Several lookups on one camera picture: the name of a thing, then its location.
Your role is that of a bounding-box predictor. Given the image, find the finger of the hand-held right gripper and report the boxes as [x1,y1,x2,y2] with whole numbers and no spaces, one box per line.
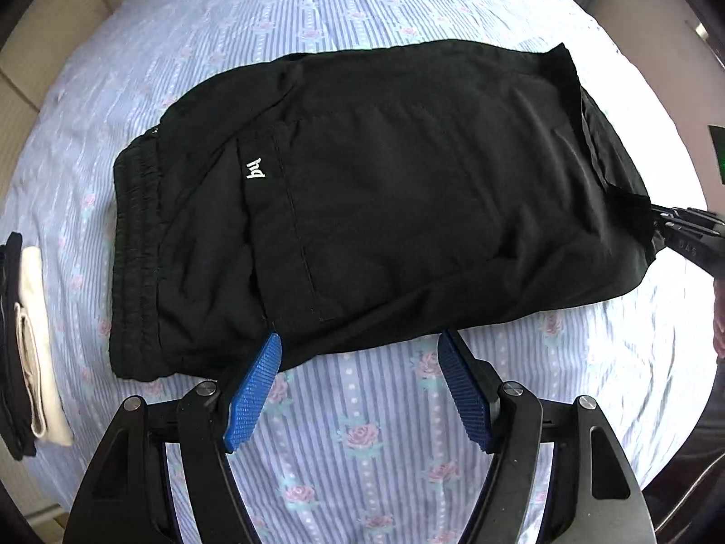
[649,203,725,256]

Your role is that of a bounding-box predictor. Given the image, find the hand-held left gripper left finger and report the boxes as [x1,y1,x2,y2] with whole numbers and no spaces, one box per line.
[63,332,283,544]

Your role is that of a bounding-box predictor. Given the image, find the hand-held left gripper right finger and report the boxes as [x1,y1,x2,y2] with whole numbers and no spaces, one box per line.
[437,329,652,544]

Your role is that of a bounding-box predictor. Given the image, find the black pants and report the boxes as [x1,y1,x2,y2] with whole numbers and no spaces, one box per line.
[110,39,665,382]

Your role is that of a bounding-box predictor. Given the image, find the person's right hand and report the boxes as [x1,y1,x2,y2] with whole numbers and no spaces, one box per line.
[711,295,725,359]

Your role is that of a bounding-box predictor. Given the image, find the floral striped bed sheet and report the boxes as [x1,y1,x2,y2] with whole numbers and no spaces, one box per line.
[0,0,715,544]

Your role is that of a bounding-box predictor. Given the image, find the folded white cloth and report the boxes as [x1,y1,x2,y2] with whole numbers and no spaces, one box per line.
[14,246,76,447]

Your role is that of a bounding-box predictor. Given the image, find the folded black cloth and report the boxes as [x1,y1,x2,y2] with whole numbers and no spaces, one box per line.
[0,231,38,462]

